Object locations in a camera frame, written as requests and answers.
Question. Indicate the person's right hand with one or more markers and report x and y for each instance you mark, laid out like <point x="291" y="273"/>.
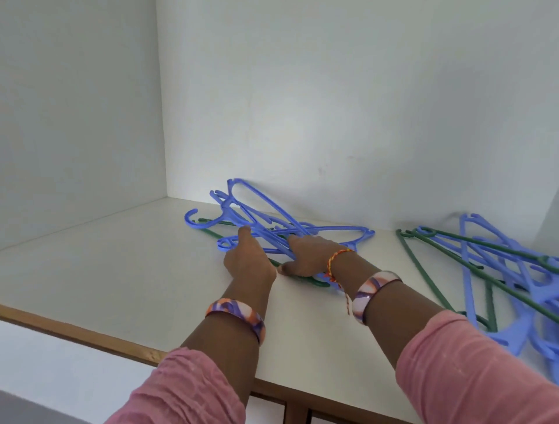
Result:
<point x="310" y="258"/>

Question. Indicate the person's left hand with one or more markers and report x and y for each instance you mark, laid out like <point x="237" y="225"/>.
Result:
<point x="249" y="262"/>

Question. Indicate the pile of blue hangers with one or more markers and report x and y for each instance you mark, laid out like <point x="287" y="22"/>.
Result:
<point x="520" y="332"/>

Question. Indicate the person's left forearm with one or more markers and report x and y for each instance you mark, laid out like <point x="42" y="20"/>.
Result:
<point x="218" y="363"/>

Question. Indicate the person's right forearm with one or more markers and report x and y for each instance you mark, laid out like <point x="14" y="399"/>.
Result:
<point x="402" y="316"/>

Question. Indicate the striped orange purple bangle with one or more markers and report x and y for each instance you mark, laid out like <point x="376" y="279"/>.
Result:
<point x="236" y="313"/>

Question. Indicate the striped white purple bangle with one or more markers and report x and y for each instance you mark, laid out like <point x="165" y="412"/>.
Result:
<point x="371" y="288"/>

